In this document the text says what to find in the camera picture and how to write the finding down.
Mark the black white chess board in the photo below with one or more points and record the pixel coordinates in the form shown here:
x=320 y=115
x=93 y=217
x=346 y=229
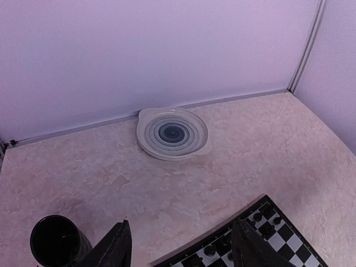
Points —
x=261 y=235

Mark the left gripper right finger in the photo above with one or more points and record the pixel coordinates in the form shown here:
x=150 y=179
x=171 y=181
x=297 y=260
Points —
x=250 y=249

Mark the black plastic cup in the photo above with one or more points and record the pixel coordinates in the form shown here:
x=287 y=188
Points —
x=56 y=241

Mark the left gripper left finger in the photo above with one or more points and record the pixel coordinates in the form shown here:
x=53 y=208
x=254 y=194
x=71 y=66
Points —
x=114 y=249

